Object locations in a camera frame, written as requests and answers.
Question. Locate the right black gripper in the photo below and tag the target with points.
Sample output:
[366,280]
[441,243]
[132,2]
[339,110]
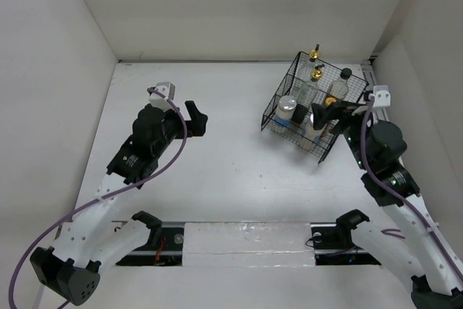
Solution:
[343,111]

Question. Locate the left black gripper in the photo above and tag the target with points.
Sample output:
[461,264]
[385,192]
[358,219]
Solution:
[195,126]

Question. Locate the black-capped dark sauce bottle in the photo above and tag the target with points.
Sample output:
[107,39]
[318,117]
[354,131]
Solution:
[339,88]

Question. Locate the silver-lid salt shaker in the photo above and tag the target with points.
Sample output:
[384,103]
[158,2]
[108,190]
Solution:
[310,132]
[285,110]

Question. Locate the gold-capped oil dispenser bottle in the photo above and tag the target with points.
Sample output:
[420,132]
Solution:
[301,110]

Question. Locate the clear square glass bottle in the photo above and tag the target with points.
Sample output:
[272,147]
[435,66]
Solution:
[307,86]

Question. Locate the green-label brown sauce bottle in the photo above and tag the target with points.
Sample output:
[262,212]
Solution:
[329,100]

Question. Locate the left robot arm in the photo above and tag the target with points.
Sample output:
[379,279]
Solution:
[72,266]

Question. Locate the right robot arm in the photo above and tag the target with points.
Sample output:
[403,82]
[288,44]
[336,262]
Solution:
[420,257]

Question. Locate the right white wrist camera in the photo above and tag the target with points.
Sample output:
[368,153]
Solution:
[379,97]

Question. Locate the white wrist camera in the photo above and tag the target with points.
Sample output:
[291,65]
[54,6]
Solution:
[379,97]
[160,94]

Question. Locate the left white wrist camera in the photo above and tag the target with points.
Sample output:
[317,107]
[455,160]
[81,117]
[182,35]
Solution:
[160,94]

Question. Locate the black wire rack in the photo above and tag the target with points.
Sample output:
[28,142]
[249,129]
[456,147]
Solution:
[293,132]

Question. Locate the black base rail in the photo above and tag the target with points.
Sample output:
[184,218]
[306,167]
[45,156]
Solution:
[244,245]

